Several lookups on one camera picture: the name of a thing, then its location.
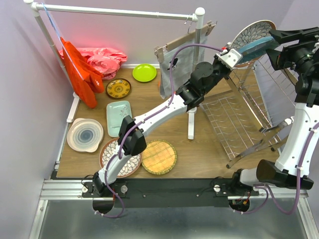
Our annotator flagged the orange garment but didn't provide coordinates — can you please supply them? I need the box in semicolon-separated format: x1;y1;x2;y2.
61;38;104;109

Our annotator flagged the pink plastic bag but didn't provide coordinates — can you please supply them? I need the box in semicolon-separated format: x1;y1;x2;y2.
57;47;128;81

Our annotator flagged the light blue divided tray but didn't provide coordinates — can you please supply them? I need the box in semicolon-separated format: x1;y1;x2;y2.
106;101;132;137

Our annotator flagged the white clothes rack frame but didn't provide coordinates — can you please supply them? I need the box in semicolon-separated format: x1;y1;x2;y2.
23;0;205;140

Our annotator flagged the teal scalloped plate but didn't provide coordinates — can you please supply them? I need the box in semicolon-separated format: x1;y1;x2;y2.
237;36;279;64

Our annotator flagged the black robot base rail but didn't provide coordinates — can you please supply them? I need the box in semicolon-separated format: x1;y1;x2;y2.
82;177;259;208

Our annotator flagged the blue wire hanger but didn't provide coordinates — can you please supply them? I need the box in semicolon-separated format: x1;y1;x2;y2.
41;2;84;81

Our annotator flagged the beige clip hanger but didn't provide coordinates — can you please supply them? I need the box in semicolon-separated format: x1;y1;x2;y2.
154;20;218;63

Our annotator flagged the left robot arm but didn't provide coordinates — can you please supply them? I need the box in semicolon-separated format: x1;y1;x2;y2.
93;55;237;197

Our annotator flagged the brown rim floral plate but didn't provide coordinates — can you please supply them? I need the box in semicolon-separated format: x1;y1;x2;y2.
99;138;142;178

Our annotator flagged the lime green plate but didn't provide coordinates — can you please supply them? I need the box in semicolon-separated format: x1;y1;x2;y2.
132;64;157;83

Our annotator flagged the metal dish rack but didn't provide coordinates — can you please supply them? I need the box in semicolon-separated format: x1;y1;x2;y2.
199;55;296;172

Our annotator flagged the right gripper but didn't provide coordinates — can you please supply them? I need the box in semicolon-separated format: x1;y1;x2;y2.
266;25;319;76

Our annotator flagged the dark yellow patterned plate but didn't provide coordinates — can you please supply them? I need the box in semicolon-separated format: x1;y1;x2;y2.
106;78;132;99

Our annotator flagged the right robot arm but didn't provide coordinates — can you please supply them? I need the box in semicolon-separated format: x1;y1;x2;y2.
229;27;319;195

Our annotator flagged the white striped plate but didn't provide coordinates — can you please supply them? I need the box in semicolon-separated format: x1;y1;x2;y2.
67;118;104;153

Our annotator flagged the large floral ceramic plate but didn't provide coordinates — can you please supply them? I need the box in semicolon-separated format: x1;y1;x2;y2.
229;20;276;68

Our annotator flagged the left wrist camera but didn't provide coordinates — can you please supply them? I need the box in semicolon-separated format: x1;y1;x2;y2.
215;48;243;70

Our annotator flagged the woven bamboo plate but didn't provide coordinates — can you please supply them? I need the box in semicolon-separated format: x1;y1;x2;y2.
142;140;177;175

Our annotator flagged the grey panda towel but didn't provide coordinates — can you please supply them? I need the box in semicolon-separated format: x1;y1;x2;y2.
159;39;195;99

